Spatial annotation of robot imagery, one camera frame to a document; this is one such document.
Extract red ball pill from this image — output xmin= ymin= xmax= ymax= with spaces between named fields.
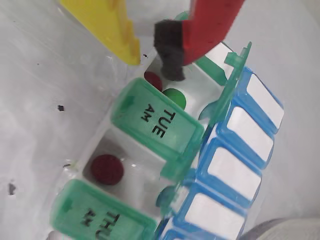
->
xmin=90 ymin=154 xmax=125 ymax=186
xmin=143 ymin=71 xmax=165 ymax=92

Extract green ball pill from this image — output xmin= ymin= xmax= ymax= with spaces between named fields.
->
xmin=161 ymin=88 xmax=188 ymax=111

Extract weekly pill organizer box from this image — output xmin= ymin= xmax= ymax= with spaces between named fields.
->
xmin=48 ymin=11 xmax=286 ymax=240

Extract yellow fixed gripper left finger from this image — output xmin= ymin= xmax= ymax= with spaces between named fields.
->
xmin=58 ymin=0 xmax=141 ymax=67

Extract white table cloth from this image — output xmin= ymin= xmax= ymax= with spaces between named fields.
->
xmin=0 ymin=0 xmax=320 ymax=240

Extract gripper red moving right finger with foam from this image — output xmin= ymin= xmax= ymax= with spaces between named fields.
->
xmin=153 ymin=0 xmax=247 ymax=82

